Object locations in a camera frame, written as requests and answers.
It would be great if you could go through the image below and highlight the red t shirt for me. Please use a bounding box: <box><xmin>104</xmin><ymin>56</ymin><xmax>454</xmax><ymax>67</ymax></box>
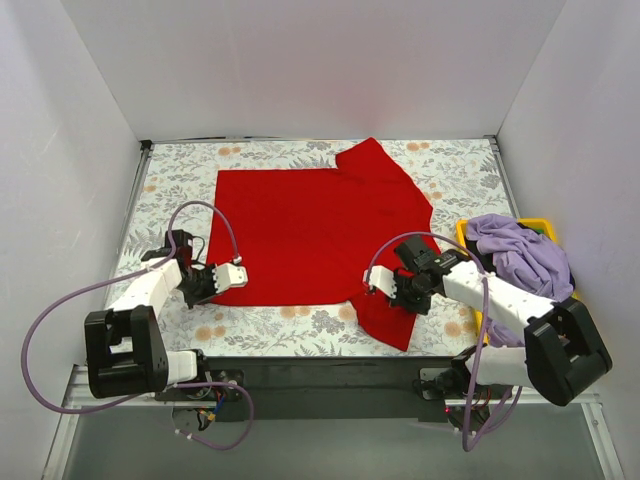
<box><xmin>207</xmin><ymin>138</ymin><xmax>433</xmax><ymax>351</ymax></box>

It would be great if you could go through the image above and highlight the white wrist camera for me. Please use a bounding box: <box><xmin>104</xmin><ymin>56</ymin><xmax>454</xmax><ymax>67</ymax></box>
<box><xmin>213</xmin><ymin>263</ymin><xmax>249</xmax><ymax>294</ymax></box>
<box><xmin>363</xmin><ymin>265</ymin><xmax>397</xmax><ymax>299</ymax></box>

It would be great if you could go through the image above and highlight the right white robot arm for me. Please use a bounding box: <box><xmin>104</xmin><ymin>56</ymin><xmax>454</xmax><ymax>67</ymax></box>
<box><xmin>366</xmin><ymin>235</ymin><xmax>613</xmax><ymax>406</ymax></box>

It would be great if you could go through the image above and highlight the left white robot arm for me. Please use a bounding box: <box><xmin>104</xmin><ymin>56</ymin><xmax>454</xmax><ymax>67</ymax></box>
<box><xmin>84</xmin><ymin>230</ymin><xmax>216</xmax><ymax>400</ymax></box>

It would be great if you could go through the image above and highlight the aluminium frame rail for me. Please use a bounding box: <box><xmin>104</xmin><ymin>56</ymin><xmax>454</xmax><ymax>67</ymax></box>
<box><xmin>63</xmin><ymin>366</ymin><xmax>600</xmax><ymax>408</ymax></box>

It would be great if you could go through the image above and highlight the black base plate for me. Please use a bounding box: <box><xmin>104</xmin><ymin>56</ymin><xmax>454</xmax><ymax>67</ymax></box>
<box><xmin>153</xmin><ymin>353</ymin><xmax>514</xmax><ymax>431</ymax></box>

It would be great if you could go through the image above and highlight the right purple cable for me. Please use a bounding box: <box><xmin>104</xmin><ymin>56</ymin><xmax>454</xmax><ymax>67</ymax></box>
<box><xmin>367</xmin><ymin>232</ymin><xmax>524</xmax><ymax>451</ymax></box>

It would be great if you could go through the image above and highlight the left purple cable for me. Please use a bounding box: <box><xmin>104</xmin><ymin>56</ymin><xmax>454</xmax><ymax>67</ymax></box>
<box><xmin>19</xmin><ymin>200</ymin><xmax>255</xmax><ymax>450</ymax></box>

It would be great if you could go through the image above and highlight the lilac t shirt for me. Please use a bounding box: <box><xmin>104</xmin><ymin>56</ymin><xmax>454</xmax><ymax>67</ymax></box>
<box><xmin>464</xmin><ymin>213</ymin><xmax>574</xmax><ymax>349</ymax></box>

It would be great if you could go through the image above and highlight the purple cable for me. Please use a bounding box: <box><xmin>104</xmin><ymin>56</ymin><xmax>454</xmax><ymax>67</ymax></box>
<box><xmin>367</xmin><ymin>232</ymin><xmax>524</xmax><ymax>451</ymax></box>
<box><xmin>19</xmin><ymin>200</ymin><xmax>255</xmax><ymax>450</ymax></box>

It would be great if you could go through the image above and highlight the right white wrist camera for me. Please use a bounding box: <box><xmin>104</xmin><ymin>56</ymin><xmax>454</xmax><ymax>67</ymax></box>
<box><xmin>363</xmin><ymin>265</ymin><xmax>397</xmax><ymax>299</ymax></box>

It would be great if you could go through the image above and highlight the yellow plastic bin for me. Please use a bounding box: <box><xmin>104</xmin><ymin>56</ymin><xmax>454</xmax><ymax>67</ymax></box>
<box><xmin>455</xmin><ymin>217</ymin><xmax>584</xmax><ymax>346</ymax></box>

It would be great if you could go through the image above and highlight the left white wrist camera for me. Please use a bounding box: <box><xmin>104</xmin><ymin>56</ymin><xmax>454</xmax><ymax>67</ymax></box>
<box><xmin>213</xmin><ymin>263</ymin><xmax>249</xmax><ymax>294</ymax></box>

